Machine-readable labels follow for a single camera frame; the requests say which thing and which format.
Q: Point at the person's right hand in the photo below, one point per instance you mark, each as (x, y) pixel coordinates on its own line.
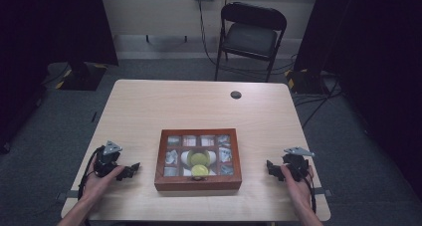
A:
(300, 191)

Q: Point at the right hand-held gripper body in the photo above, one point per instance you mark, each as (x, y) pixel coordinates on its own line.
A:
(297, 164)

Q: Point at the yellow-green round object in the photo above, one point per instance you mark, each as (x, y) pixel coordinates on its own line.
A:
(184, 158)

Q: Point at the person's left hand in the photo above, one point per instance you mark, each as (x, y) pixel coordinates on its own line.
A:
(98, 187)

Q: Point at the dark curtain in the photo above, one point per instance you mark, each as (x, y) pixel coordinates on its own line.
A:
(40, 53)
(375, 70)

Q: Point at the black stand base striped tape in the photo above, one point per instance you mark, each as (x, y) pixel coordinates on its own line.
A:
(303, 81)
(81, 76)

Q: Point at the brown wooden glass-lid box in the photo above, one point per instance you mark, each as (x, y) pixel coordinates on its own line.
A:
(199, 185)

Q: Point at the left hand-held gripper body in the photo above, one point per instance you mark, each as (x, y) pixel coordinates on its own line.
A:
(105, 163)

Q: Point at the black folding chair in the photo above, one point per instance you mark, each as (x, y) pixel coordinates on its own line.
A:
(250, 37)

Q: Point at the green-lid coffee capsule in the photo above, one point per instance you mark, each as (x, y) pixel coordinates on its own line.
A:
(199, 170)
(198, 157)

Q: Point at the set of white sachets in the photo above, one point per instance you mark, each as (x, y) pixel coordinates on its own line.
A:
(207, 140)

